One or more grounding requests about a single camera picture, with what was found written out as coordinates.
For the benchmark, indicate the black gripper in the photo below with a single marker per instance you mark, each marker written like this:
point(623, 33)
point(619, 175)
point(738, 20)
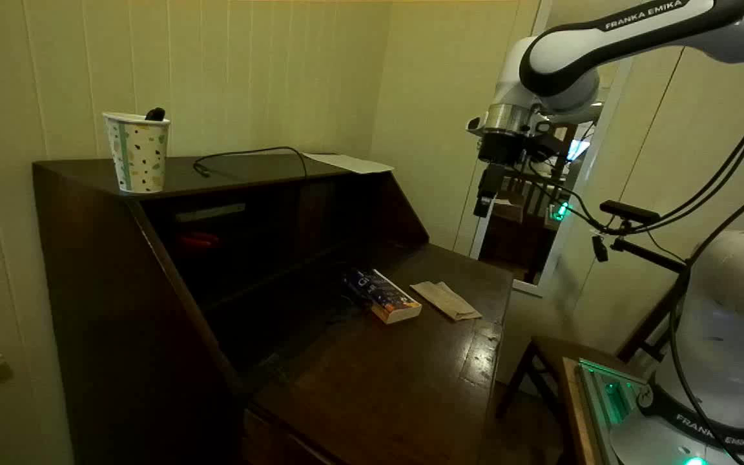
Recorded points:
point(522, 148)

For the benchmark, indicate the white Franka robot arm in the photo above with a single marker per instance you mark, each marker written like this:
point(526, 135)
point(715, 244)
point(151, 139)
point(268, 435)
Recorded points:
point(734, 325)

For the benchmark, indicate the dark wooden secretary desk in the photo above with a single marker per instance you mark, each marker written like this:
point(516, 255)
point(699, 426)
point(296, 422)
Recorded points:
point(372, 387)

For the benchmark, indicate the green indicator light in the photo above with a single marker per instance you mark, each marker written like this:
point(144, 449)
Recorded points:
point(562, 210)

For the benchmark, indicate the white paper sheet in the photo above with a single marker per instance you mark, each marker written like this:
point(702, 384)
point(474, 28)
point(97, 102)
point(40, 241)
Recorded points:
point(348, 160)

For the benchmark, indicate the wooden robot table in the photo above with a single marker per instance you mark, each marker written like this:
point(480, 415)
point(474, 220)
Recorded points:
point(574, 413)

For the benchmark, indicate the white label strip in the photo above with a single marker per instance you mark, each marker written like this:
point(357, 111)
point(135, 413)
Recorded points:
point(210, 213)

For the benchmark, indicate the small red object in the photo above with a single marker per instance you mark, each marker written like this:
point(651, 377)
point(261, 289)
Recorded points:
point(197, 241)

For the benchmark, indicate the black marker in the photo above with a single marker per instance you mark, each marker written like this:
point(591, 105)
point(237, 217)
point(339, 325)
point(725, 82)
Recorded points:
point(155, 111)

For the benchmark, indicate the polka dot paper cup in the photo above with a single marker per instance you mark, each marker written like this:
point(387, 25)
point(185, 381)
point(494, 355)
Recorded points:
point(137, 155)

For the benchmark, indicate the black camera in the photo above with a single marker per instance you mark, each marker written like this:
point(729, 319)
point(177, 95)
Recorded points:
point(632, 210)

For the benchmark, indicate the black camera stand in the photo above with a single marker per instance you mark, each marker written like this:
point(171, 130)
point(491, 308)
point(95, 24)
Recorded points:
point(647, 253)

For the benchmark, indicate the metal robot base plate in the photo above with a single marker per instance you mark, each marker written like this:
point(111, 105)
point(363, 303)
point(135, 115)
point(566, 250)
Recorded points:
point(613, 396)

